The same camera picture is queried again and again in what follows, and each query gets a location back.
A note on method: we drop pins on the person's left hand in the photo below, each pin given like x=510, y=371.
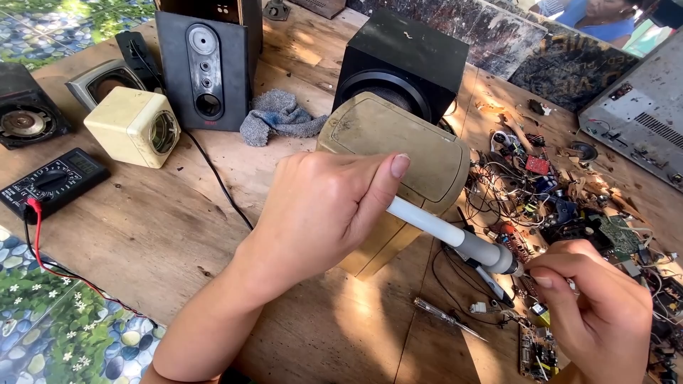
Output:
x=315, y=213

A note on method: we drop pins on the person's right hand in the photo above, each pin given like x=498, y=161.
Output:
x=603, y=314

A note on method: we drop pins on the brown populated circuit board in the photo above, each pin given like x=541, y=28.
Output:
x=536, y=352

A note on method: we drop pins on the green circuit board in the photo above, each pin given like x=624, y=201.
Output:
x=616, y=232

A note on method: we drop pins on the grey cloth rag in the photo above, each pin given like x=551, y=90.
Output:
x=277, y=114

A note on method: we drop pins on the beige portable radio player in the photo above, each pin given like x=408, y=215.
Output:
x=389, y=138

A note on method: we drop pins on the black white pen tool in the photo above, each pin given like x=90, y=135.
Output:
x=493, y=285

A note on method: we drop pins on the heap of electronic parts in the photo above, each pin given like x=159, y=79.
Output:
x=576, y=202

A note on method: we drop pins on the red circuit board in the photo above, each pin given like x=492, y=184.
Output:
x=537, y=165

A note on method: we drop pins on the small round loose speaker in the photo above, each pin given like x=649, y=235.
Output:
x=582, y=151

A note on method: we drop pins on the tall black speaker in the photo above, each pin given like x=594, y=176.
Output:
x=205, y=69

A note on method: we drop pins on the black subwoofer speaker box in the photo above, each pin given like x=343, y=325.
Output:
x=405, y=48

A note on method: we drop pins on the dark wooden speaker cabinet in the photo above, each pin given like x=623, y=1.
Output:
x=251, y=21

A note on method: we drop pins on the grey metal amplifier chassis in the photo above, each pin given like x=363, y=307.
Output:
x=640, y=112

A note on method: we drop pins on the cream cube speaker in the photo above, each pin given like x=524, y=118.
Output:
x=125, y=128

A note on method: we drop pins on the dark worn board panel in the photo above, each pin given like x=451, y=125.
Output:
x=480, y=32

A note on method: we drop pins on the dark printed board panel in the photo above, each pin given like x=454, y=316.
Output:
x=571, y=69

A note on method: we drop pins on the small grey speaker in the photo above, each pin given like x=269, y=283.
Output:
x=101, y=82

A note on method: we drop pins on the black digital multimeter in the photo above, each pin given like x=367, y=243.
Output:
x=53, y=181

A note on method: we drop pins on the black speaker with bare driver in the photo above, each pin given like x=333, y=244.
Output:
x=24, y=114

